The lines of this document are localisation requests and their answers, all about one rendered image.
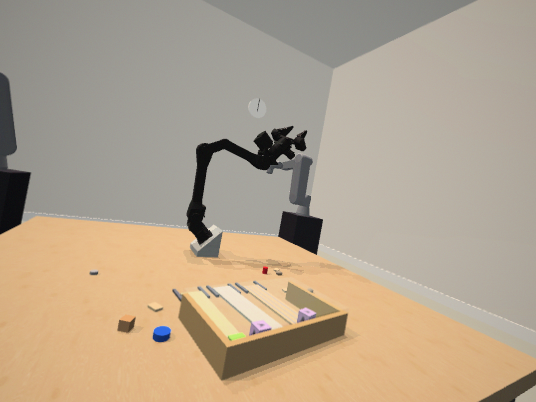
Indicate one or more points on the blue cylinder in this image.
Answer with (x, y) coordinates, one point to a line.
(162, 334)

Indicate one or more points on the open wooden tray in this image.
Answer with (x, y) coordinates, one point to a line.
(242, 326)

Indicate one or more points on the small orange-brown cube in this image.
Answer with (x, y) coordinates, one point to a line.
(126, 323)

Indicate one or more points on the small beige flat tile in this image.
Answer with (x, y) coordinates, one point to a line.
(155, 306)

